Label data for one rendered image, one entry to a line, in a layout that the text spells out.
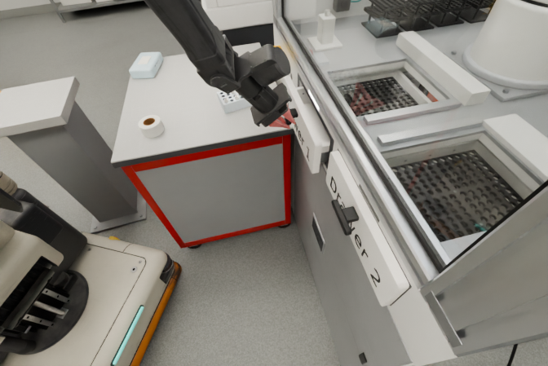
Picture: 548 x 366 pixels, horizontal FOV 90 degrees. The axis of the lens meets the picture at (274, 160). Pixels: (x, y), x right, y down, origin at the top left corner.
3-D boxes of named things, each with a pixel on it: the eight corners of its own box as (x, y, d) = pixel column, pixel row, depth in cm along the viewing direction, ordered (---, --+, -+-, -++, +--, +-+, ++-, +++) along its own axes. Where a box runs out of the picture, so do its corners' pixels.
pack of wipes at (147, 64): (154, 78, 112) (150, 68, 109) (131, 79, 113) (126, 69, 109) (164, 59, 122) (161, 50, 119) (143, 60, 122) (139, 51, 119)
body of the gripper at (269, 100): (293, 102, 61) (274, 81, 56) (259, 129, 64) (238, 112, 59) (286, 86, 65) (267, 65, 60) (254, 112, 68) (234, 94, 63)
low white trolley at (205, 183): (183, 257, 140) (110, 162, 83) (183, 168, 180) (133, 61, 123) (293, 232, 146) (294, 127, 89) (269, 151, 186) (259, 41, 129)
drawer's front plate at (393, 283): (381, 307, 48) (399, 289, 40) (324, 180, 67) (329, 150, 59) (390, 305, 49) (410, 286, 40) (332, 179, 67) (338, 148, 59)
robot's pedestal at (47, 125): (91, 234, 151) (-31, 135, 94) (98, 191, 170) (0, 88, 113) (147, 219, 156) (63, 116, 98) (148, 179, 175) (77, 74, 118)
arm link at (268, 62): (205, 45, 53) (205, 82, 50) (249, 11, 47) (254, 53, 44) (246, 72, 62) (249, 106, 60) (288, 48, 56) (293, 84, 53)
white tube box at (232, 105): (225, 113, 95) (223, 105, 92) (218, 100, 100) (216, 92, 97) (258, 103, 98) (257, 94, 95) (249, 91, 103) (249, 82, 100)
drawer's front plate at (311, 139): (311, 174, 68) (315, 144, 60) (284, 106, 87) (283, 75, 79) (319, 174, 69) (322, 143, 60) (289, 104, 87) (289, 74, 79)
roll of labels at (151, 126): (138, 134, 90) (133, 125, 87) (152, 121, 94) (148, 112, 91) (154, 140, 88) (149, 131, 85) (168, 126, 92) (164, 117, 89)
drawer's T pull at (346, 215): (345, 237, 49) (346, 233, 48) (330, 202, 54) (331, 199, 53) (364, 232, 49) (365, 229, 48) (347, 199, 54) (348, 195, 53)
